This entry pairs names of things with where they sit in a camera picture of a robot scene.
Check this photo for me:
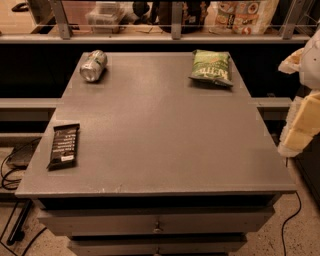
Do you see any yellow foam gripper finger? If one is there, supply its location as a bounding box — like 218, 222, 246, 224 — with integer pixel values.
278, 93, 320, 157
278, 48, 304, 74

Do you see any green jalapeno chip bag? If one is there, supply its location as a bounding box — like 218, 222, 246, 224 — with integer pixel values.
190, 50, 233, 87

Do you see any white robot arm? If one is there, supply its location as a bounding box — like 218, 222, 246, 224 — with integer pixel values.
278, 31, 320, 157

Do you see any colourful snack bag on shelf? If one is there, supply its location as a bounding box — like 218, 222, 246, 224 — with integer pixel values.
209, 0, 279, 35

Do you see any dark bag on shelf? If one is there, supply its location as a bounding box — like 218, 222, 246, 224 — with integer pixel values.
151, 1, 210, 34

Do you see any silver 7up can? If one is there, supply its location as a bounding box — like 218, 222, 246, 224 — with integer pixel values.
80, 50, 107, 82

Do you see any grey drawer cabinet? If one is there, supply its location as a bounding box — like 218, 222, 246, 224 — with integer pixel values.
17, 53, 295, 256

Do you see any round drawer knob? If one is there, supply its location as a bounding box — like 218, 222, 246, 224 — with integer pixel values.
153, 222, 163, 234

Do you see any clear plastic container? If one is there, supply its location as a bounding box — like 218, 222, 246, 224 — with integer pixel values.
85, 2, 125, 34

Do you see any black snack bar wrapper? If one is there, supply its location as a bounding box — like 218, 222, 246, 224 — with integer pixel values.
47, 123, 80, 171

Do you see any black power adapter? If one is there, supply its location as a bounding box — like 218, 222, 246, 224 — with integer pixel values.
6, 147, 35, 170

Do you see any black floor cable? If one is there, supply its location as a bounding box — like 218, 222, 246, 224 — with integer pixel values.
280, 191, 303, 256

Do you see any grey metal shelf rail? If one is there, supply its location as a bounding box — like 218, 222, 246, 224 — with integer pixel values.
0, 0, 319, 44

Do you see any black cable at left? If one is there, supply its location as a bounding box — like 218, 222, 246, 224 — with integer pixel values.
0, 137, 48, 256

